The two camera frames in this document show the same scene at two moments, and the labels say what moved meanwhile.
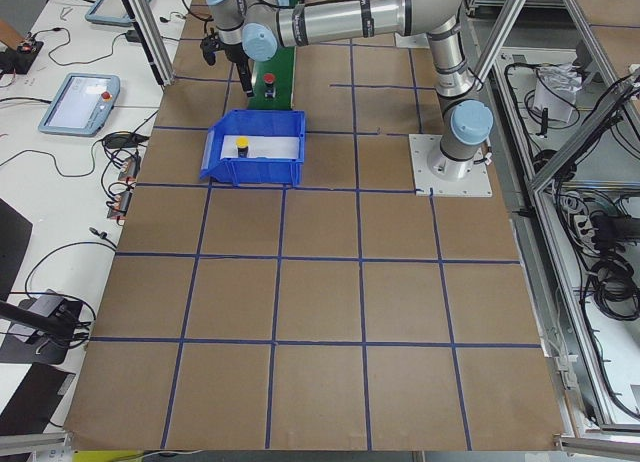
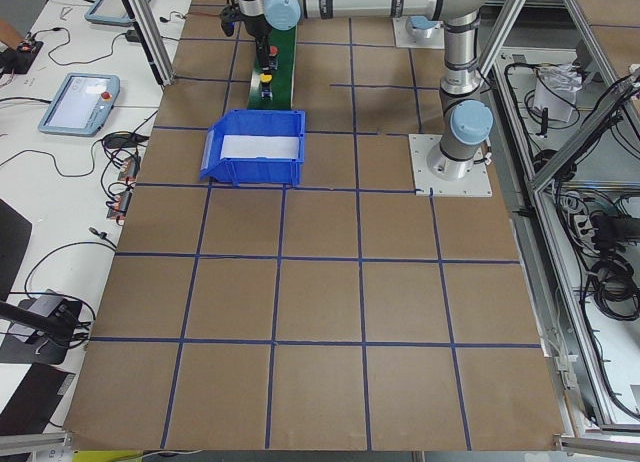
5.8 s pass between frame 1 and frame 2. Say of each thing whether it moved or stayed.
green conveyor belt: stayed
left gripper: moved
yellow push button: moved
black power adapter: stayed
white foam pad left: stayed
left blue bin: stayed
